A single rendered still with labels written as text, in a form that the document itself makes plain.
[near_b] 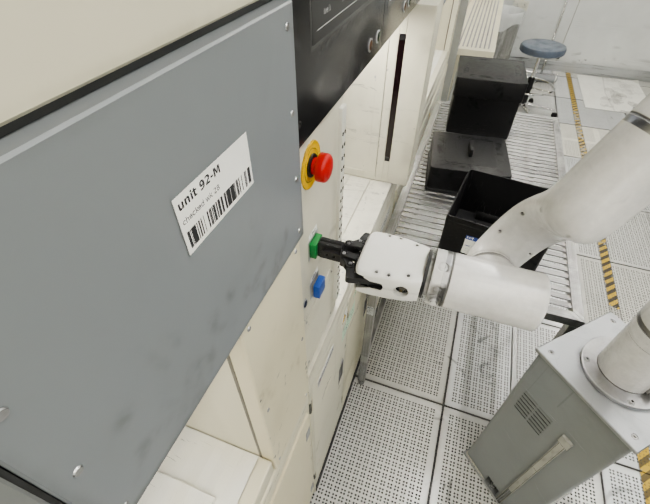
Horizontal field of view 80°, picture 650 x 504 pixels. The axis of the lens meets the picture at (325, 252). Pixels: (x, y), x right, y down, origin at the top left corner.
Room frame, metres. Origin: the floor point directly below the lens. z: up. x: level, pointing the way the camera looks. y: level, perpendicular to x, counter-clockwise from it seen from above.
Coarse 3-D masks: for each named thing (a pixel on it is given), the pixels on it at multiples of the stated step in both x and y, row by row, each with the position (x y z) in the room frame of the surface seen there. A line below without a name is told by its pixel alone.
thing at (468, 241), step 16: (480, 176) 1.09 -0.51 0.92; (496, 176) 1.07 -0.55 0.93; (464, 192) 1.10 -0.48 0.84; (480, 192) 1.08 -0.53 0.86; (496, 192) 1.06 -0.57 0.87; (512, 192) 1.04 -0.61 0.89; (528, 192) 1.02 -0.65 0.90; (464, 208) 1.10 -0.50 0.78; (480, 208) 1.07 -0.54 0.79; (496, 208) 1.05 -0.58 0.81; (448, 224) 0.86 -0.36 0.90; (464, 224) 0.84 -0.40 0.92; (480, 224) 0.83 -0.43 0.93; (448, 240) 0.86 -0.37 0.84; (464, 240) 0.84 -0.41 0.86
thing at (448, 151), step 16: (432, 144) 1.40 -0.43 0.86; (448, 144) 1.40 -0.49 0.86; (464, 144) 1.40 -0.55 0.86; (480, 144) 1.40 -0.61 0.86; (496, 144) 1.40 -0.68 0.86; (432, 160) 1.28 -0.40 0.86; (448, 160) 1.28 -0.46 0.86; (464, 160) 1.28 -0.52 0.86; (480, 160) 1.28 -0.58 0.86; (496, 160) 1.28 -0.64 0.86; (432, 176) 1.23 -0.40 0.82; (448, 176) 1.22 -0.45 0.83; (464, 176) 1.21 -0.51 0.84; (448, 192) 1.21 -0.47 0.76
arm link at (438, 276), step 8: (432, 256) 0.41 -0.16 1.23; (440, 256) 0.39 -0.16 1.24; (448, 256) 0.39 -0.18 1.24; (432, 264) 0.39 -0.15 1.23; (440, 264) 0.38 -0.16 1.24; (448, 264) 0.38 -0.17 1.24; (432, 272) 0.37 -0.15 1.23; (440, 272) 0.37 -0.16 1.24; (448, 272) 0.37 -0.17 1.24; (432, 280) 0.36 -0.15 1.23; (440, 280) 0.36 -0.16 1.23; (448, 280) 0.36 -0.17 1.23; (424, 288) 0.37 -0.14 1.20; (432, 288) 0.36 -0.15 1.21; (440, 288) 0.36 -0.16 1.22; (432, 296) 0.36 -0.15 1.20; (440, 296) 0.35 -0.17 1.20; (432, 304) 0.35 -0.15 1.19; (440, 304) 0.35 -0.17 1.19
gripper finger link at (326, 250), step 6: (318, 246) 0.45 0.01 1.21; (324, 246) 0.45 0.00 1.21; (330, 246) 0.44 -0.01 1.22; (336, 246) 0.44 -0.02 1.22; (318, 252) 0.45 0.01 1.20; (324, 252) 0.44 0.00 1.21; (330, 252) 0.44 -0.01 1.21; (336, 252) 0.44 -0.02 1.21; (330, 258) 0.44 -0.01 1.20; (336, 258) 0.43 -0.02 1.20; (342, 258) 0.42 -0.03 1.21; (342, 264) 0.42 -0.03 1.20; (348, 264) 0.41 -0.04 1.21
